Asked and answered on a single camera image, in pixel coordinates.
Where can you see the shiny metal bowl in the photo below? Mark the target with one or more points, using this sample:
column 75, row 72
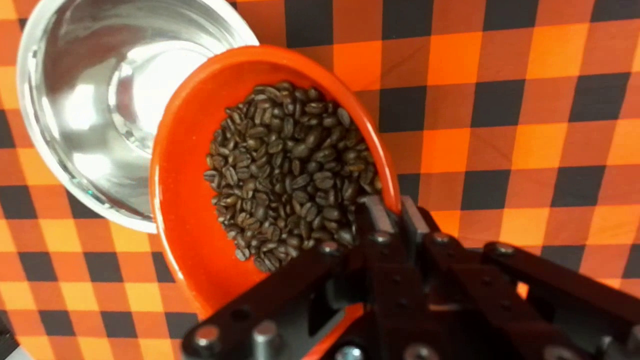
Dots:
column 101, row 101

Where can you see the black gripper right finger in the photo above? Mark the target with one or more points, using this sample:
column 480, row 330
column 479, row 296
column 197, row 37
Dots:
column 521, row 301

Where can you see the red black plaid tablecloth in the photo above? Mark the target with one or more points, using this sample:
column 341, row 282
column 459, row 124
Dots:
column 506, row 101

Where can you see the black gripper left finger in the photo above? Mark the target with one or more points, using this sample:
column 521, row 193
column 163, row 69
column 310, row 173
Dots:
column 301, row 292

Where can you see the dark coffee beans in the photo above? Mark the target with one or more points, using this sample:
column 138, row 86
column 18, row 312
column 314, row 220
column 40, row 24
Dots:
column 287, row 173

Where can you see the red bowl holding beans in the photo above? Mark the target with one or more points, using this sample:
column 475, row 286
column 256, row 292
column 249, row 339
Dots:
column 181, row 200

